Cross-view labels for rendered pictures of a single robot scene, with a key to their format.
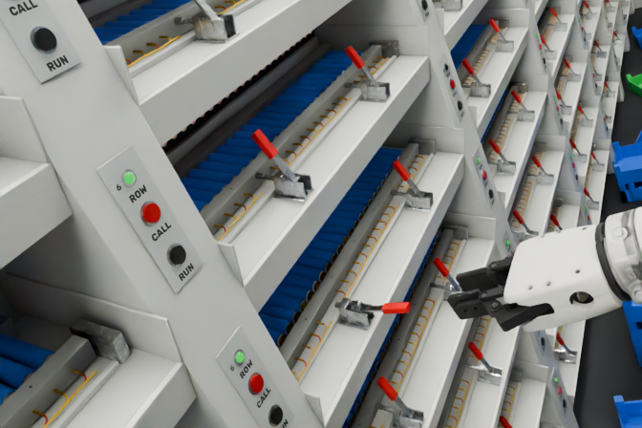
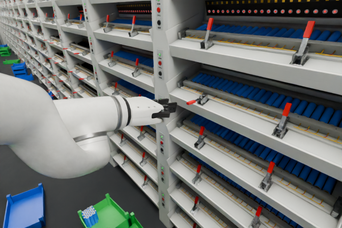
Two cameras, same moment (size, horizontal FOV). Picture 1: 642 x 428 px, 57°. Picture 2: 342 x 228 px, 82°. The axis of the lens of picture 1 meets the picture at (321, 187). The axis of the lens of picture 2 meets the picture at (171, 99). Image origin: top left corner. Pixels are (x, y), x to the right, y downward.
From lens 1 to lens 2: 0.91 m
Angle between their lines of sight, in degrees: 90
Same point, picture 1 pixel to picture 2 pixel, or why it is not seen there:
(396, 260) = (232, 116)
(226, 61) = not seen: outside the picture
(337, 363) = (187, 96)
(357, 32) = not seen: outside the picture
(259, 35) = not seen: outside the picture
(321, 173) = (217, 50)
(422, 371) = (220, 155)
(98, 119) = not seen: outside the picture
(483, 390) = (247, 218)
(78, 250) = not seen: hidden behind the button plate
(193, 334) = (155, 39)
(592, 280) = not seen: hidden behind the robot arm
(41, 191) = not seen: outside the picture
